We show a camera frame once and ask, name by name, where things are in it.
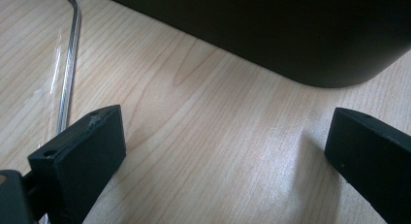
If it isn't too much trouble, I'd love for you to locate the dark tray with metal rim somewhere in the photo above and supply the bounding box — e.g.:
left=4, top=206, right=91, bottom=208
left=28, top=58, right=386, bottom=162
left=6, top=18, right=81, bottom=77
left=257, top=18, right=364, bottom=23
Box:
left=92, top=0, right=411, bottom=89

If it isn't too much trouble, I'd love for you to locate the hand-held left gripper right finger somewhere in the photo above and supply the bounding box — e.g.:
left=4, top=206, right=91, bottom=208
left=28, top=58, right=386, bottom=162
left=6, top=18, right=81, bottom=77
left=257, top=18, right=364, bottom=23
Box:
left=324, top=107, right=411, bottom=224

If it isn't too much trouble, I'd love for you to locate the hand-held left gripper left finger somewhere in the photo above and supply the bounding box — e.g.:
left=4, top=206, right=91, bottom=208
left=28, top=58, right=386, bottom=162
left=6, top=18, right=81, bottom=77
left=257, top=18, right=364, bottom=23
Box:
left=27, top=104, right=127, bottom=224

